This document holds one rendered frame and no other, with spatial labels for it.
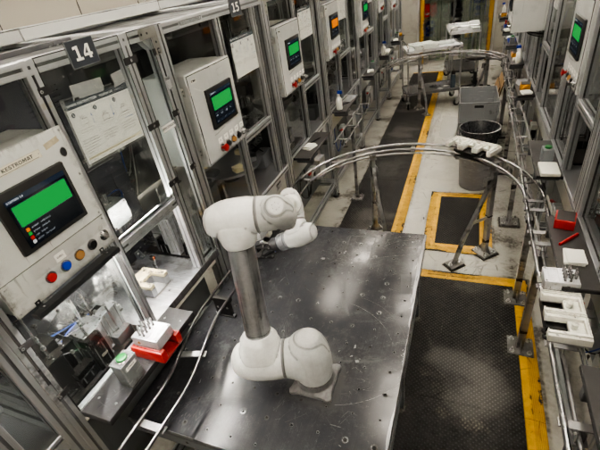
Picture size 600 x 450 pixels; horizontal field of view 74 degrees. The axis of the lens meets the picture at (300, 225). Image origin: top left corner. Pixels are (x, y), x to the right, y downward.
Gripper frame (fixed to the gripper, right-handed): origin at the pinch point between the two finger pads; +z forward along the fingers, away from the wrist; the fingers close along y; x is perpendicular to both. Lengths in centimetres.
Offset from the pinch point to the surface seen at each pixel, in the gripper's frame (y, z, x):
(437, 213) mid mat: -198, -51, -105
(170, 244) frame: 23.8, 36.1, -7.1
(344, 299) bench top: -35, -35, 23
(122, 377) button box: 51, 12, 67
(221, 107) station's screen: 41, -13, -65
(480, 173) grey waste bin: -219, -95, -145
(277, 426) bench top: 4, -24, 83
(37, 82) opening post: 118, -19, -6
